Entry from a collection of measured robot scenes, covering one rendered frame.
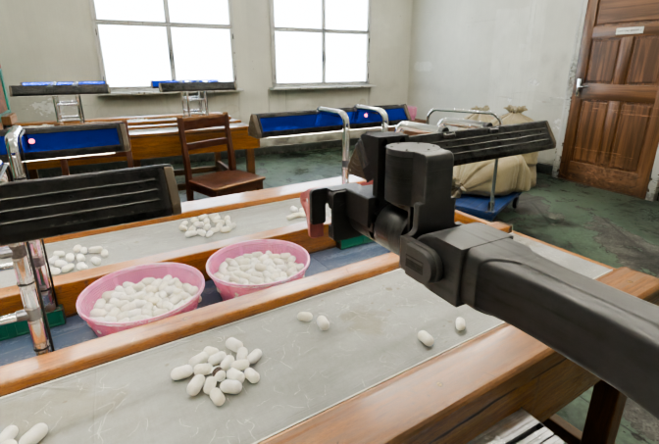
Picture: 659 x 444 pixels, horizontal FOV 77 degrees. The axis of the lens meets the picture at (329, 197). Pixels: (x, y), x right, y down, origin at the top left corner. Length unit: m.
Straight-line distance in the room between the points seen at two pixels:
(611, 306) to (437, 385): 0.45
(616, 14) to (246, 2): 4.13
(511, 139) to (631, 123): 3.97
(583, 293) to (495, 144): 0.76
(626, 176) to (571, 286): 4.77
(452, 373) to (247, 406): 0.34
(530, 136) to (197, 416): 0.96
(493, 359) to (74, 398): 0.70
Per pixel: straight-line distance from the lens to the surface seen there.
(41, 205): 0.66
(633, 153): 5.07
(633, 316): 0.34
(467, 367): 0.80
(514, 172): 3.62
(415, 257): 0.40
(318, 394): 0.76
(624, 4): 5.19
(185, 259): 1.20
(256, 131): 1.29
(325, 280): 1.01
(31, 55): 5.68
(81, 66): 5.66
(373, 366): 0.81
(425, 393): 0.74
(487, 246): 0.39
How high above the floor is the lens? 1.26
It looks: 18 degrees down
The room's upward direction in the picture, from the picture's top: straight up
